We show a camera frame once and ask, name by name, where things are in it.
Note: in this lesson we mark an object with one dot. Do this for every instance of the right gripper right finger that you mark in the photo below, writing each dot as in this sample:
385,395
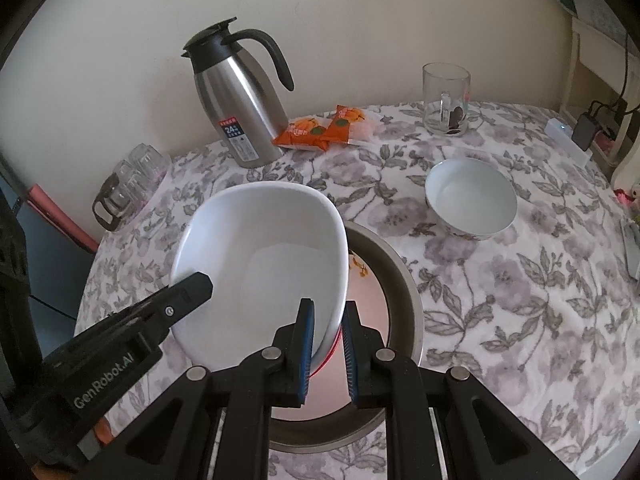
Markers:
365,384

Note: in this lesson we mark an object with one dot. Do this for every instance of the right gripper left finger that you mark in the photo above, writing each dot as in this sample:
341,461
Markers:
289,385

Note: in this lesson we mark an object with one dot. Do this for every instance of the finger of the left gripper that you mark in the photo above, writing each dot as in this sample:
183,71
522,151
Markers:
173,303

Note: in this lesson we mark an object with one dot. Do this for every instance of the white square bowl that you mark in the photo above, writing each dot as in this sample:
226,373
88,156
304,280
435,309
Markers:
265,246

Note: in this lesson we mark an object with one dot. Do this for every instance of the strawberry pattern red-rimmed bowl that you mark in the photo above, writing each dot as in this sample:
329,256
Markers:
335,343

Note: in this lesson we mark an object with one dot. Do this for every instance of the dark blue panel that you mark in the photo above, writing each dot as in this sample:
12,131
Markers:
58,269

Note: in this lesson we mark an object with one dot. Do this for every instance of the upturned drinking glass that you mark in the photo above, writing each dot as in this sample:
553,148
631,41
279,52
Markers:
134,183
150,162

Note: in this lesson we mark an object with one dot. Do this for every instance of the floral grey tablecloth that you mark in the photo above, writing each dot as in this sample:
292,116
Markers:
545,314

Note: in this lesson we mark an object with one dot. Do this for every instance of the light blue bowl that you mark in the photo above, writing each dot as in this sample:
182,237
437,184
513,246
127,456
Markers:
471,199

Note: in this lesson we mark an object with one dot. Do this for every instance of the stainless steel thermos jug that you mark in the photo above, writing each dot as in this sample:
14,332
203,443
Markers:
236,93

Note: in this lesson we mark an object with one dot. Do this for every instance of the orange snack packet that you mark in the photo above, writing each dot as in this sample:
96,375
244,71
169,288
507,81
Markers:
305,134
351,125

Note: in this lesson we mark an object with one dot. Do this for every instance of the clear glass mug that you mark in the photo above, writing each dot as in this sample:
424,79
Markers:
446,94

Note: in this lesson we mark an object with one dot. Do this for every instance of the black power adapter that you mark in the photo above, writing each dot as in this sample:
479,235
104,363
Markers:
585,130

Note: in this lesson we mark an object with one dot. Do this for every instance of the white shelf unit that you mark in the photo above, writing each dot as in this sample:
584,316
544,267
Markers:
603,79

